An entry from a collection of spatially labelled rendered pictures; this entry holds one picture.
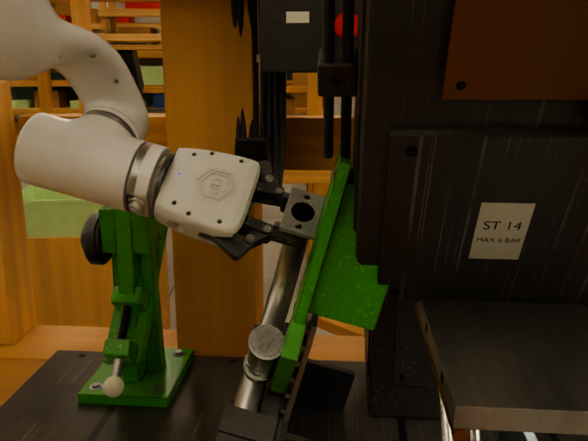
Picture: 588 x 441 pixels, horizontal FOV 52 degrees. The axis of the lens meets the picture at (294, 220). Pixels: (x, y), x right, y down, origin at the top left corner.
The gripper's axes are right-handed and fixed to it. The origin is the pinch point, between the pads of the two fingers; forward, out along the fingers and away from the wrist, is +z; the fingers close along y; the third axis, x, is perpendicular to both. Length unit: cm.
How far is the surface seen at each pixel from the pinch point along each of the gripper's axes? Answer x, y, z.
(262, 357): -0.3, -16.4, 0.8
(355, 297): -4.4, -9.1, 8.1
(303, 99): 695, 624, -50
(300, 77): 496, 483, -48
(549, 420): -19.2, -20.9, 21.0
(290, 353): -2.8, -16.1, 3.2
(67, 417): 27.2, -23.3, -22.3
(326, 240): -9.0, -6.3, 3.7
